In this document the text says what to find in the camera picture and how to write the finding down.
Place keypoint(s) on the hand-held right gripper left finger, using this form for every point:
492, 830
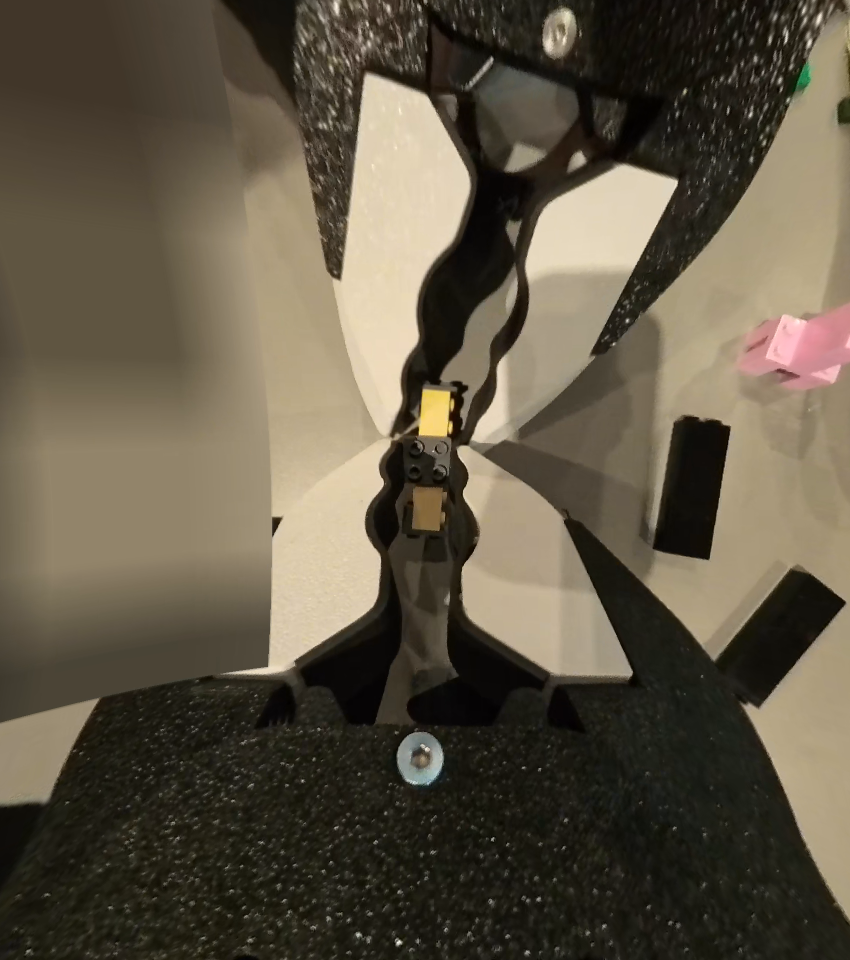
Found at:
327, 570

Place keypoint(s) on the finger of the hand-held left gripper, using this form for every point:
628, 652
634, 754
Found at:
590, 300
402, 225

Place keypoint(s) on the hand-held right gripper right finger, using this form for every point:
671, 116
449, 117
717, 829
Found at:
537, 570

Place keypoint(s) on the yellow toy brick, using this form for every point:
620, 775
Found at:
436, 411
425, 511

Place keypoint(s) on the black square toy brick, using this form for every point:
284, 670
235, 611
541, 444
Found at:
425, 461

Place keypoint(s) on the grey desk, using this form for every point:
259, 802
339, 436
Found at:
769, 225

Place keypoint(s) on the black long toy brick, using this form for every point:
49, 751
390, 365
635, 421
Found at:
777, 637
687, 487

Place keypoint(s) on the pink toy brick figure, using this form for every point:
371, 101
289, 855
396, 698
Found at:
807, 349

